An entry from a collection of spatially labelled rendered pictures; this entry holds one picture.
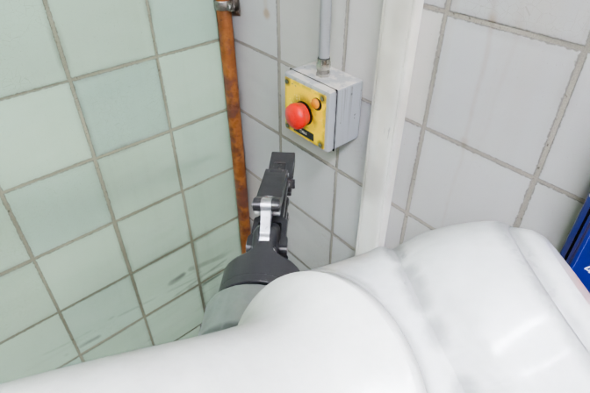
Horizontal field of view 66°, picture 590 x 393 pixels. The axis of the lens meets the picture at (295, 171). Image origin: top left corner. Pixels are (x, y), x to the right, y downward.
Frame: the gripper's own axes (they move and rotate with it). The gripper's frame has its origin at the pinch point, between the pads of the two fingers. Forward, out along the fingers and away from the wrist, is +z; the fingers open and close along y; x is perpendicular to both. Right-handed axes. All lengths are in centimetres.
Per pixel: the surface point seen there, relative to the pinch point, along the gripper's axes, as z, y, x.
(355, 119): 16.1, 1.3, 9.7
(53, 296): 10, 40, -46
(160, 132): 29.3, 13.1, -26.7
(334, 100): 12.7, -3.6, 6.3
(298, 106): 13.8, -1.8, 1.2
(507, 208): -0.3, 3.7, 28.0
